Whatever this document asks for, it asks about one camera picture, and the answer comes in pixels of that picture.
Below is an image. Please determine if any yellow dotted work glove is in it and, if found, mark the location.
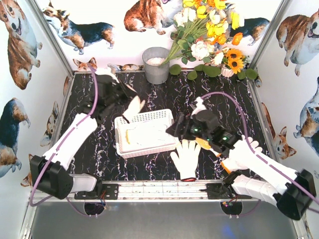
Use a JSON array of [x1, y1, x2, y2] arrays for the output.
[[195, 137, 222, 157]]

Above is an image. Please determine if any blue dotted work glove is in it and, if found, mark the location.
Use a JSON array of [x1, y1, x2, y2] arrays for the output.
[[125, 124, 174, 146]]

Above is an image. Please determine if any cream glove red cuff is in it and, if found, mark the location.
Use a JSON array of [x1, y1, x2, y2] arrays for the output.
[[170, 139, 201, 182]]

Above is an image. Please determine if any white perforated storage basket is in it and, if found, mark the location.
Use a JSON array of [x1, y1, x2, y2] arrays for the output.
[[114, 109, 179, 159]]

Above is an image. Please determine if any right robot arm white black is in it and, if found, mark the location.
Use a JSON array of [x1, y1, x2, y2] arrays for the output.
[[166, 97, 319, 221]]

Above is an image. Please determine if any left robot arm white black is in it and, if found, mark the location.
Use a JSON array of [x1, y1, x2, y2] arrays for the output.
[[29, 69, 143, 199]]

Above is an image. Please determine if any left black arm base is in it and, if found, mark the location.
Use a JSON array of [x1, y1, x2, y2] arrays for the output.
[[74, 183, 119, 200]]

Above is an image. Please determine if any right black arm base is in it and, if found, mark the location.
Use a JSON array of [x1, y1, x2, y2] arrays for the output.
[[205, 183, 252, 199]]

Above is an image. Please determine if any grey metal bucket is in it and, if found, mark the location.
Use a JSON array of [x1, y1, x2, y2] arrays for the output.
[[142, 47, 169, 85]]

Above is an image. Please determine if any white glove orange cuff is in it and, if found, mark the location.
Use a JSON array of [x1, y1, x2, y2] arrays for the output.
[[221, 135, 262, 173]]

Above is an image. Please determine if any small sunflower pot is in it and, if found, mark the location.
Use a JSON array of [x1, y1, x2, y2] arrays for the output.
[[221, 48, 250, 78]]

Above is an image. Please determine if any artificial flower bouquet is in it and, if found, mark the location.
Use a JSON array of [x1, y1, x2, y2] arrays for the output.
[[162, 0, 245, 65]]

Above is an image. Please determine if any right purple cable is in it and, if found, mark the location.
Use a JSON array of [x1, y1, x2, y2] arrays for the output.
[[200, 92, 319, 217]]

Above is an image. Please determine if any purple cable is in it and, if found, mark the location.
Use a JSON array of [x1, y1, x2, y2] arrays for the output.
[[29, 65, 98, 217], [200, 92, 319, 217]]

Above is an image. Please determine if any aluminium front rail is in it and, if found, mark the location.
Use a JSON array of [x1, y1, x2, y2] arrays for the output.
[[28, 181, 265, 203]]

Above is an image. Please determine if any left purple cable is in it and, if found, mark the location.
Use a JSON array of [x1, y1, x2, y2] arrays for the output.
[[29, 65, 98, 217]]

